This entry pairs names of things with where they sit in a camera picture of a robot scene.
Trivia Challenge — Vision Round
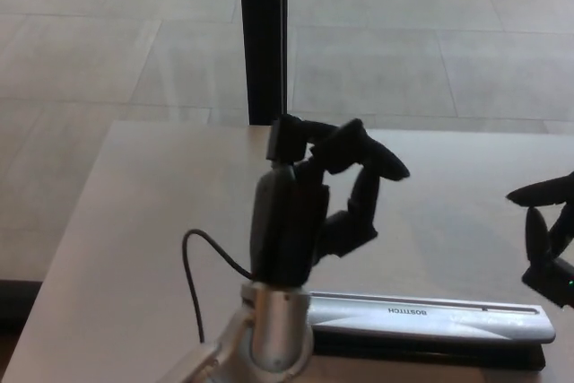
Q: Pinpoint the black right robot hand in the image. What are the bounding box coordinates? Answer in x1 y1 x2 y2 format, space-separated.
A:
505 170 574 309

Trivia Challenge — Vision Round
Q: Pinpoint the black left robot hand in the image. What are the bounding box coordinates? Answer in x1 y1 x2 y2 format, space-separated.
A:
248 114 411 289

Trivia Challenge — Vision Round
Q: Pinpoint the silver Bostitch hole punch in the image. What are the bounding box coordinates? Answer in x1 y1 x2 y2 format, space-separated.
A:
307 291 557 373

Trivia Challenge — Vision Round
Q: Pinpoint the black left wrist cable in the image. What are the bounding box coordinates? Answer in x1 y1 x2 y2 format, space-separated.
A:
181 229 255 344

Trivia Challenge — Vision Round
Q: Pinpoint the black vertical window frame post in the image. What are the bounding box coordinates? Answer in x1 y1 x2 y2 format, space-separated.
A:
237 0 290 126

